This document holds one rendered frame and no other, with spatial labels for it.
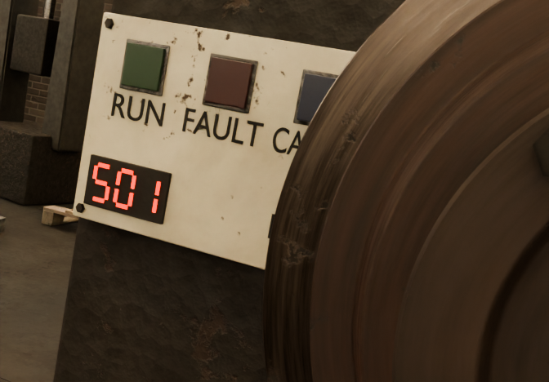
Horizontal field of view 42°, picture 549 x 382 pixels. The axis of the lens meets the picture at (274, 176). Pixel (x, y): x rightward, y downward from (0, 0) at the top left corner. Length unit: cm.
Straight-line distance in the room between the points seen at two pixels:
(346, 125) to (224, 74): 19
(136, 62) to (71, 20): 509
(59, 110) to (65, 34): 58
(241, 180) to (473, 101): 26
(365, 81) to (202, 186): 23
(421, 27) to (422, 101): 4
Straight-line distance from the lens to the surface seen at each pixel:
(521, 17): 37
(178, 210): 59
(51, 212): 518
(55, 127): 571
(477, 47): 37
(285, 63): 55
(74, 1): 570
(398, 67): 39
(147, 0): 64
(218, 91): 57
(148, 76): 60
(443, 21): 39
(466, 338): 31
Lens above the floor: 120
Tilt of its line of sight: 7 degrees down
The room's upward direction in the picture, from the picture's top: 11 degrees clockwise
